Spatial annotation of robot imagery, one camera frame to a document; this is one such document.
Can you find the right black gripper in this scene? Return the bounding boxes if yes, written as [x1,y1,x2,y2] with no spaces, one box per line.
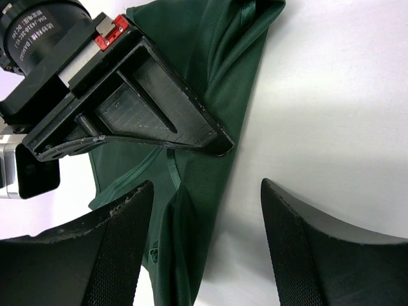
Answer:
[1,1,234,161]

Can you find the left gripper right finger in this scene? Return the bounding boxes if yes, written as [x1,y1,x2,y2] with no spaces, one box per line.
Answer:
[261,178,407,305]

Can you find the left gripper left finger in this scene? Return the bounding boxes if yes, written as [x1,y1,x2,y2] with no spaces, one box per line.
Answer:
[1,181,154,305]

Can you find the dark green cloth napkin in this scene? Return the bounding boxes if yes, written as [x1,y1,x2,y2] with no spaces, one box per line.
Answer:
[89,1,285,305]

